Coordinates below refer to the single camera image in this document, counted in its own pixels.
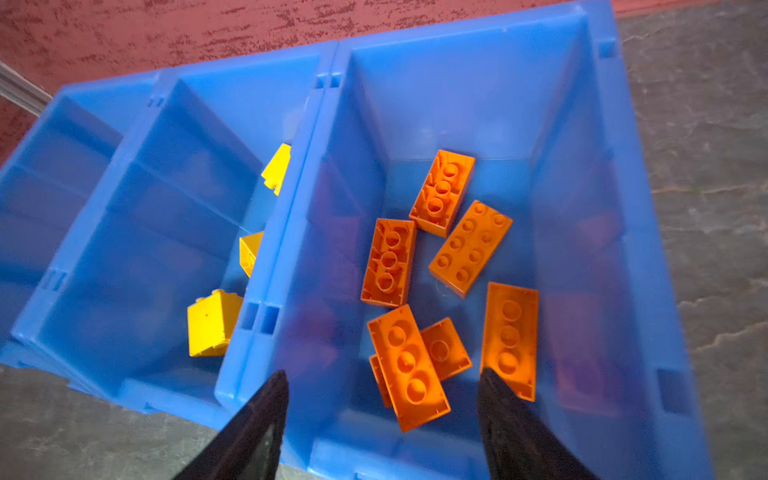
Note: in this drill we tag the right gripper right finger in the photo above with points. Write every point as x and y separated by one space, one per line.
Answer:
517 444

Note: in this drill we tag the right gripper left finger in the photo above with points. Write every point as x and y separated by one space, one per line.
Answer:
249 446

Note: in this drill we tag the orange lego stack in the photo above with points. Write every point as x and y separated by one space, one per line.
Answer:
410 365

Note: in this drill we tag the blue three-compartment bin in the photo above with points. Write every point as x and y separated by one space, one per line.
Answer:
126 201

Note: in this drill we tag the yellow long lego bottom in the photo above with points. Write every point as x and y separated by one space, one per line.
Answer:
275 171

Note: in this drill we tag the orange lego slanted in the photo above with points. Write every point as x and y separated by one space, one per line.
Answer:
510 337

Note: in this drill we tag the yellow lego pair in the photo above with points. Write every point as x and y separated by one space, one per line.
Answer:
248 251

